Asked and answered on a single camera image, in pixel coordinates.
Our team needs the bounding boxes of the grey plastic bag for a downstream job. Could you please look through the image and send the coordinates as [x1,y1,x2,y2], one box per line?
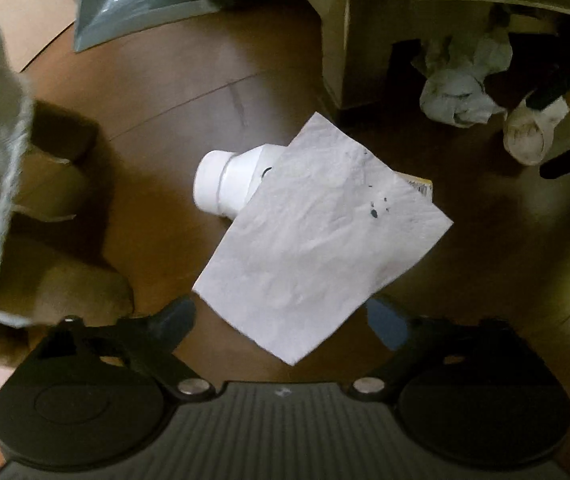
[74,0,226,54]

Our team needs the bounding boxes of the torn cardboard pieces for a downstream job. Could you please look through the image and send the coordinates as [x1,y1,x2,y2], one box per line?
[0,100,136,331]

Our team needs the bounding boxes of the white tissue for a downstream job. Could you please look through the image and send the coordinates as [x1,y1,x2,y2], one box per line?
[419,67,496,129]
[412,25,514,81]
[502,92,570,167]

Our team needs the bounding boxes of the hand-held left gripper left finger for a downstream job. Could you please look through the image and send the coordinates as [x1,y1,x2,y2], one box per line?
[30,296,216,401]

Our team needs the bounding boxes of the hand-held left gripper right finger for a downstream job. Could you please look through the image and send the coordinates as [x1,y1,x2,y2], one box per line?
[350,297,536,401]

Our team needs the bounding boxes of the white paper napkin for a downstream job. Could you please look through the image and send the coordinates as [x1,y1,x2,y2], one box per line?
[192,112,454,367]

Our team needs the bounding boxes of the brown cardboard box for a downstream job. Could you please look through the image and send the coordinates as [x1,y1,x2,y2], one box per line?
[275,0,570,111]

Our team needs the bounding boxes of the crumpled white tissue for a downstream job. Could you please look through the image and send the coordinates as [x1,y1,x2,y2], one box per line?
[412,25,514,81]
[419,67,496,129]

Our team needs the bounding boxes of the white PVC pipe fitting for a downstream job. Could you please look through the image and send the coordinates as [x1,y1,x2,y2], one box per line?
[192,144,291,221]

